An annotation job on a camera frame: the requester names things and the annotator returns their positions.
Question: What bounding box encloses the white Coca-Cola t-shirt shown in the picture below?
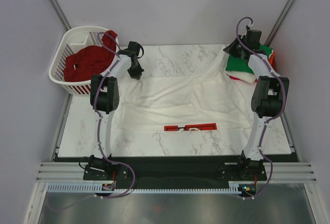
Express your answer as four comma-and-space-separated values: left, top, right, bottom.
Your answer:
119, 51, 253, 131

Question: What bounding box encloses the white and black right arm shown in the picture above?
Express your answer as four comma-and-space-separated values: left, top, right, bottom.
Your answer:
220, 27, 289, 180

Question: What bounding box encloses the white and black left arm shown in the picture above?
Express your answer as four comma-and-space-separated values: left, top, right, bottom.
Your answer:
83, 41, 144, 181

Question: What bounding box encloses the orange folded t-shirt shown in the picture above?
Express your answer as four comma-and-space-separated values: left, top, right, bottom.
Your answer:
268, 51, 275, 65

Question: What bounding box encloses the green folded t-shirt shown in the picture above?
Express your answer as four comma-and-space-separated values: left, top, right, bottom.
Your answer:
225, 44, 273, 74

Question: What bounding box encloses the dark red folded t-shirt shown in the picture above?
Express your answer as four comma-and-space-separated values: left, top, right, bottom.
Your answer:
270, 59, 277, 71

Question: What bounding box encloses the red t-shirt in basket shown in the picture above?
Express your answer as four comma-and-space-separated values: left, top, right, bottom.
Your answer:
63, 30, 119, 95

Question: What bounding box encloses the white plastic laundry basket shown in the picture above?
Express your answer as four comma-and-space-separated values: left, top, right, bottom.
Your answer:
48, 25, 122, 96

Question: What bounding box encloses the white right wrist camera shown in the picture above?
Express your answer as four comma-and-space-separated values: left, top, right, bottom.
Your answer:
246, 23, 253, 30

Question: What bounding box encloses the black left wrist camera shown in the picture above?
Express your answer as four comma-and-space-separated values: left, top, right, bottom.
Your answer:
127, 41, 141, 55

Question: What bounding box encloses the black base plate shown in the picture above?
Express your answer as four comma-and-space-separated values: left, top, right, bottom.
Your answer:
53, 154, 269, 199

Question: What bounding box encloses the white slotted cable duct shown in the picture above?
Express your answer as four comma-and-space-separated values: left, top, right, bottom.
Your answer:
46, 182, 256, 194

